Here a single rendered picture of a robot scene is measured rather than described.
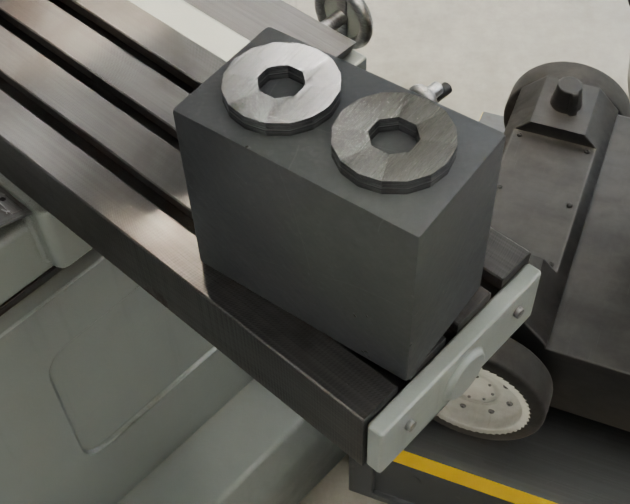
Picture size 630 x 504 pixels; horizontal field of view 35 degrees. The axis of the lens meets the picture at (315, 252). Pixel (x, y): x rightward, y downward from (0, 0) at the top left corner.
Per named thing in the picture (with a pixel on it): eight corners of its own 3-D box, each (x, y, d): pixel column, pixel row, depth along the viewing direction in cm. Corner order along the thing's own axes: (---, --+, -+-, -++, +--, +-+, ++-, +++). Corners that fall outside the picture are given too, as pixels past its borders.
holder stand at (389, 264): (280, 179, 95) (267, 9, 80) (482, 285, 87) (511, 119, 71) (199, 262, 89) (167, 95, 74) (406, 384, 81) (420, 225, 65)
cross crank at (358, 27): (334, 16, 167) (333, -45, 158) (388, 46, 162) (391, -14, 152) (267, 64, 160) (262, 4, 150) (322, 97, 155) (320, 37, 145)
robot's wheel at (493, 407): (542, 428, 138) (566, 349, 123) (533, 459, 136) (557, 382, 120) (404, 383, 144) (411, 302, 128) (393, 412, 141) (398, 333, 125)
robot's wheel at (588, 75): (619, 166, 169) (646, 76, 153) (613, 187, 166) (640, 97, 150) (503, 137, 174) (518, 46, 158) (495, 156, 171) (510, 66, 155)
